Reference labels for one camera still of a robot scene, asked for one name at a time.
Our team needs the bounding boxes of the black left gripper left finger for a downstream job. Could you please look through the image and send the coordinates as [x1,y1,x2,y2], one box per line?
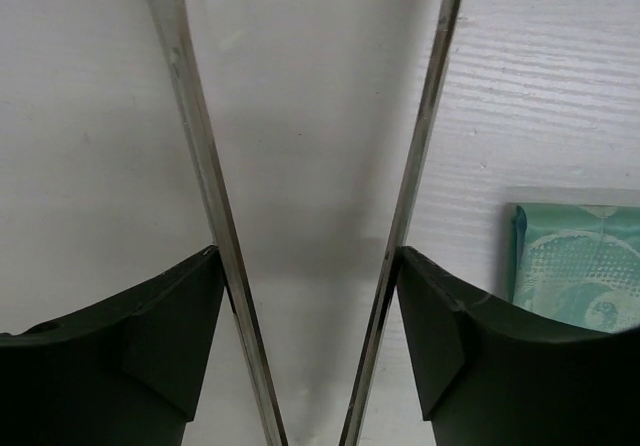
[1,246,224,445]

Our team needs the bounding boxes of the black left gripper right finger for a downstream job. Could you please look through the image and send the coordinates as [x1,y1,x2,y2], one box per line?
[397,247,639,445]

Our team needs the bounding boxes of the metal food tongs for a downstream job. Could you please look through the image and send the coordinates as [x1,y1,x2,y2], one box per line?
[147,0,462,445]

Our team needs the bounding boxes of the teal patterned placemat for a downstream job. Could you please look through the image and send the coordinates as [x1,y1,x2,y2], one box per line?
[508,203,639,333]

